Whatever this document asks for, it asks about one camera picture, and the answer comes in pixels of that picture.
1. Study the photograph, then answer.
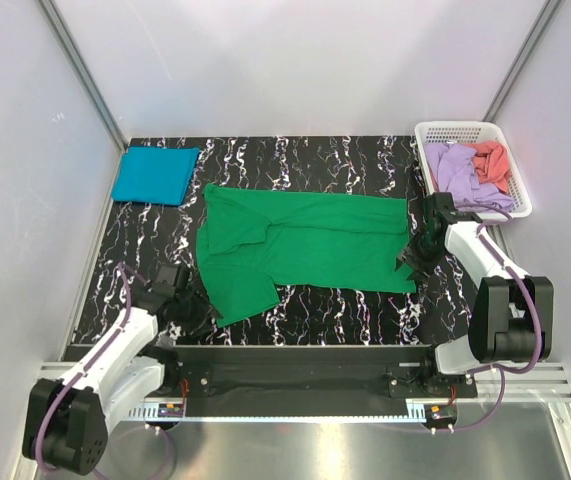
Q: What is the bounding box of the purple cable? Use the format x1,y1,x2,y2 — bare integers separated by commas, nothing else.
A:
34,261,180,479
452,203,547,434

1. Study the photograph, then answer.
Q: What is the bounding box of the purple t-shirt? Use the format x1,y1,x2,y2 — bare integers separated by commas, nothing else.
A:
423,142,516,213

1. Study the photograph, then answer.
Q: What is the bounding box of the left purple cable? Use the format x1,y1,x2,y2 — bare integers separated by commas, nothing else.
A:
34,261,180,479

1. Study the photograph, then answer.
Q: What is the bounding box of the left corner frame post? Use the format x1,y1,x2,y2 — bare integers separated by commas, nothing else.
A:
36,0,129,153

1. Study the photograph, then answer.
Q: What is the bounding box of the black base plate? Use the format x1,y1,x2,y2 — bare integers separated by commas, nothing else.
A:
123,344,477,418

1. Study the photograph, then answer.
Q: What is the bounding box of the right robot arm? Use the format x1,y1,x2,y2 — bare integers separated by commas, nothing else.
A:
396,193,554,397

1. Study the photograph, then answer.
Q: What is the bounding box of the green t-shirt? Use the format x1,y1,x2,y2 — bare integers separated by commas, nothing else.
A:
196,184,417,327

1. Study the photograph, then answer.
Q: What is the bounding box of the corner frame post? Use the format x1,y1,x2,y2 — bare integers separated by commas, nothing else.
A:
483,0,565,123
36,0,129,153

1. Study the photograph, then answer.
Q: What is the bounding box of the folded blue t-shirt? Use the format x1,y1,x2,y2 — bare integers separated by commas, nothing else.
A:
111,147,200,207

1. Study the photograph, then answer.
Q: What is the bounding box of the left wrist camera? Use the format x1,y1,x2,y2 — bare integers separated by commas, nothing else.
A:
150,264,191,299

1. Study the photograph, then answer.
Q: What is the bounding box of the coral t-shirt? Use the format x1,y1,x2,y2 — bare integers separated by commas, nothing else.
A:
436,139,511,213

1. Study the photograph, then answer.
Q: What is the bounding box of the white plastic basket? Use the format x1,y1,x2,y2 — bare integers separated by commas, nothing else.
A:
415,121,533,221

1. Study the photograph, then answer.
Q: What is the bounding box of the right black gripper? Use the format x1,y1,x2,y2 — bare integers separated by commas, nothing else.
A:
395,227,448,282

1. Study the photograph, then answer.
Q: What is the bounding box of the aluminium frame rail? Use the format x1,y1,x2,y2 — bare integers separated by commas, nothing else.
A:
22,348,571,479

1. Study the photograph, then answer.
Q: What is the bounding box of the right corner frame post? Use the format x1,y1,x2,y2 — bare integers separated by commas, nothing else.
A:
483,0,565,123

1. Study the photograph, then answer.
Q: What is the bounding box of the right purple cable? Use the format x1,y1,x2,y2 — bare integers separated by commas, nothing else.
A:
452,203,547,434

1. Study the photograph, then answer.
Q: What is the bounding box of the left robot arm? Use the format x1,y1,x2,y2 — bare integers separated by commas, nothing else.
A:
22,263,217,475

